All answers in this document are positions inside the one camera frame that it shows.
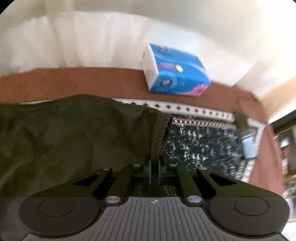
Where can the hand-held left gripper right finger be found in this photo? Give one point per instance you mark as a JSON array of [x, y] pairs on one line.
[[159, 171]]

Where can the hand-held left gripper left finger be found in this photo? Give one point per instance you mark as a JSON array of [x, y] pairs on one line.
[[149, 171]]

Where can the dark green jacket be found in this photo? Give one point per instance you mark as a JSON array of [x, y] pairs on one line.
[[69, 139]]

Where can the navy patterned blanket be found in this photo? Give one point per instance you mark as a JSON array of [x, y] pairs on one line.
[[203, 143]]

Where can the blue tissue pack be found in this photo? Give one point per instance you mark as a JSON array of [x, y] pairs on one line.
[[180, 74]]

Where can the white sheer curtain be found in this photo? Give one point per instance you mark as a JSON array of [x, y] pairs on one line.
[[81, 41]]

